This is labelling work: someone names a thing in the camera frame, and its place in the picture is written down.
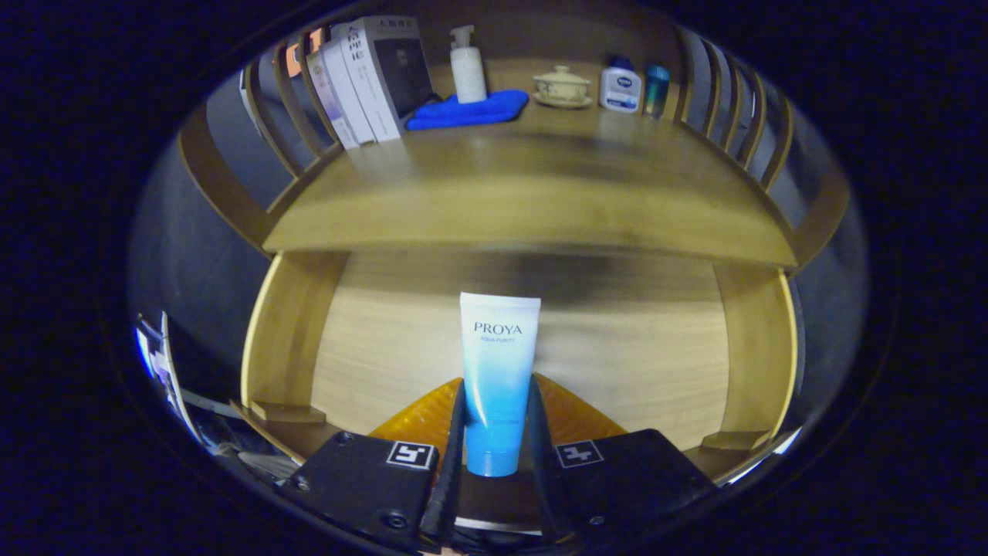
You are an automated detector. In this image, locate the teal slim bottle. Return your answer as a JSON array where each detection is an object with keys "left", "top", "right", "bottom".
[{"left": 645, "top": 63, "right": 671, "bottom": 119}]

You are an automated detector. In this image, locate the thin white book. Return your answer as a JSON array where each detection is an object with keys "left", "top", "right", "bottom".
[{"left": 320, "top": 39, "right": 379, "bottom": 145}]

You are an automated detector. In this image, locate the thick grey white book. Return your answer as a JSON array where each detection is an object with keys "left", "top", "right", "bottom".
[{"left": 332, "top": 15, "right": 435, "bottom": 142}]

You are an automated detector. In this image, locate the wooden drawer with black knob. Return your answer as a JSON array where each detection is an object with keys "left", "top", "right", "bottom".
[{"left": 241, "top": 249, "right": 797, "bottom": 534}]

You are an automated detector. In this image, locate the blue folded cloth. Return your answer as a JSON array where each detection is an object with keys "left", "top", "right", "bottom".
[{"left": 405, "top": 89, "right": 530, "bottom": 131}]

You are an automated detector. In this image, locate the blue white cream tube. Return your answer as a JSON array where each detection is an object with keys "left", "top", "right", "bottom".
[{"left": 460, "top": 292, "right": 542, "bottom": 477}]

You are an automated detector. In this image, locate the white pump bottle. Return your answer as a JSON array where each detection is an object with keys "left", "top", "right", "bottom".
[{"left": 450, "top": 25, "right": 489, "bottom": 104}]

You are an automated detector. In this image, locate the purple spine book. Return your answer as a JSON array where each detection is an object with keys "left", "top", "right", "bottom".
[{"left": 306, "top": 50, "right": 361, "bottom": 151}]

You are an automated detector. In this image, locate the wooden countertop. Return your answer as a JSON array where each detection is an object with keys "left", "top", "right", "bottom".
[{"left": 262, "top": 58, "right": 797, "bottom": 269}]

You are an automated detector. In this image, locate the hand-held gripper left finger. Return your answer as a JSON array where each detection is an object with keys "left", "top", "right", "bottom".
[{"left": 278, "top": 377, "right": 469, "bottom": 555}]

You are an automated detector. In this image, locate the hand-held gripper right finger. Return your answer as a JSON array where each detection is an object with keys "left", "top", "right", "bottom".
[{"left": 527, "top": 373, "right": 719, "bottom": 545}]

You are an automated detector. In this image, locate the beige lidded ceramic teacup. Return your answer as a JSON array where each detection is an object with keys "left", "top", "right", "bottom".
[{"left": 533, "top": 65, "right": 594, "bottom": 109}]

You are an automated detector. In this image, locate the white lotion bottle blue cap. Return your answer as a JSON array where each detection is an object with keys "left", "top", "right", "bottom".
[{"left": 599, "top": 56, "right": 644, "bottom": 114}]

